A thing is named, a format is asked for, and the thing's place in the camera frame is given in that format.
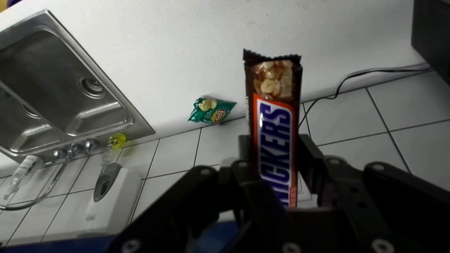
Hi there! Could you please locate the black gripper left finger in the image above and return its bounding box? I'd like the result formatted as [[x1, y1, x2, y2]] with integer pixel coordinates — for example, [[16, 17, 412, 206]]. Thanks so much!
[[107, 135, 292, 253]]

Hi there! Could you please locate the white soap dispenser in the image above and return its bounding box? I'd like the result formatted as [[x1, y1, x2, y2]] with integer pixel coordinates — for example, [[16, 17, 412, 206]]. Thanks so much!
[[83, 164, 141, 234]]

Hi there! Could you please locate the green snack packet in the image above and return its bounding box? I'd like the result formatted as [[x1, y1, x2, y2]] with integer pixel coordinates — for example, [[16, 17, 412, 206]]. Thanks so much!
[[189, 97, 235, 126]]

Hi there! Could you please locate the yellow dish soap bottle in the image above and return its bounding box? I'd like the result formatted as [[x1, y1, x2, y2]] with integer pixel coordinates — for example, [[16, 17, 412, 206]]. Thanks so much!
[[102, 133, 128, 166]]

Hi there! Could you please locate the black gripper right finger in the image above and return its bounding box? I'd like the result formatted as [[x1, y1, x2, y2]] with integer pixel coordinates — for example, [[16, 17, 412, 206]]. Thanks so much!
[[293, 135, 450, 253]]

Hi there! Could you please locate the stainless steel double sink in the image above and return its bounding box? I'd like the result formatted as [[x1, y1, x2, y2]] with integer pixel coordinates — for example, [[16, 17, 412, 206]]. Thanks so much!
[[0, 10, 155, 162]]

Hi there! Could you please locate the chrome faucet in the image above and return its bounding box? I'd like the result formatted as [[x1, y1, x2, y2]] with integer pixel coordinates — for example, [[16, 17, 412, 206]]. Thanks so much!
[[2, 140, 100, 211]]

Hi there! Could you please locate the snickers bar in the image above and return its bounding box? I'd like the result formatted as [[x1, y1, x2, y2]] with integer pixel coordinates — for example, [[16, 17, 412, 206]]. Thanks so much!
[[244, 50, 303, 209]]

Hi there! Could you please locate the black power cord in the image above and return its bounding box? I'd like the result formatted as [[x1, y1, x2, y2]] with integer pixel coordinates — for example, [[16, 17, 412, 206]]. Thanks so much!
[[297, 65, 434, 130]]

